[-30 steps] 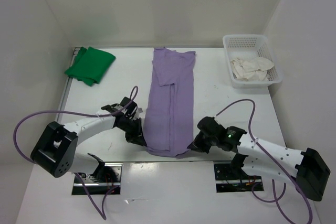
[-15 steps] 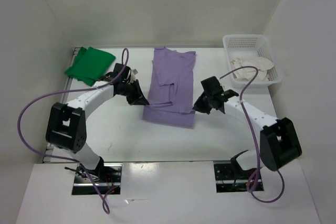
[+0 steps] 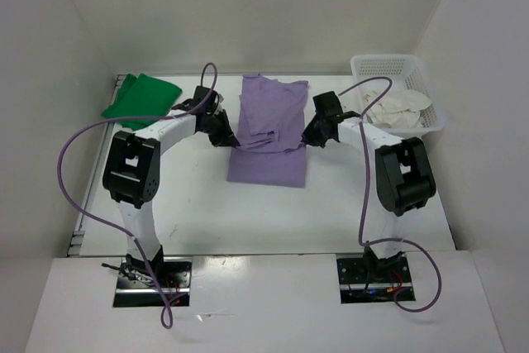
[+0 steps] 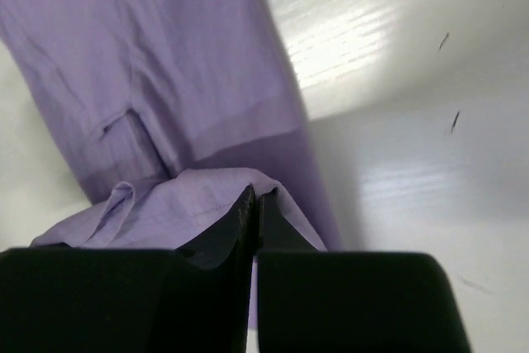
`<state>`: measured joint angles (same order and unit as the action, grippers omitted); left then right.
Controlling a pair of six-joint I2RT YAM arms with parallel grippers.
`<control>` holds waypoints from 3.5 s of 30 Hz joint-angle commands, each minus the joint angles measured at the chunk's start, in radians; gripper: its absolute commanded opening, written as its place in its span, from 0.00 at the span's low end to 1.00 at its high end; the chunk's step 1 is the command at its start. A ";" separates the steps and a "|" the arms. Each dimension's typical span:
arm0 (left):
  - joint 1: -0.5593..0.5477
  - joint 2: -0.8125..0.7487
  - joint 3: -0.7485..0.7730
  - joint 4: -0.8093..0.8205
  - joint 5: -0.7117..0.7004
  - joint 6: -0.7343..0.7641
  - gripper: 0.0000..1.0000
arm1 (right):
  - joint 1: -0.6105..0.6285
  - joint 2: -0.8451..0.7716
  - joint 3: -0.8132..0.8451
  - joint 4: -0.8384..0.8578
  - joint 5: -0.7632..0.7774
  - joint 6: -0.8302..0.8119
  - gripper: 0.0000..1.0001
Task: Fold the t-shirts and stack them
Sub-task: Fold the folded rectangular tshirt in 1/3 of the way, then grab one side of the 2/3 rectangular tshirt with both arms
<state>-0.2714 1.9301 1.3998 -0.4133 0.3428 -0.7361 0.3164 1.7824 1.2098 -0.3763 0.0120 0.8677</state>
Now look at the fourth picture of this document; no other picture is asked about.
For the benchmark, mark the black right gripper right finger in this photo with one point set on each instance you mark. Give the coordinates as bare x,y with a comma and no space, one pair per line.
317,301

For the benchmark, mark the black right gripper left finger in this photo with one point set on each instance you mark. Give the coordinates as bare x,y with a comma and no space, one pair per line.
191,299

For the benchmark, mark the purple t shirt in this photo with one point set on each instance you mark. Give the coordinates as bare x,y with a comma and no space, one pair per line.
165,111

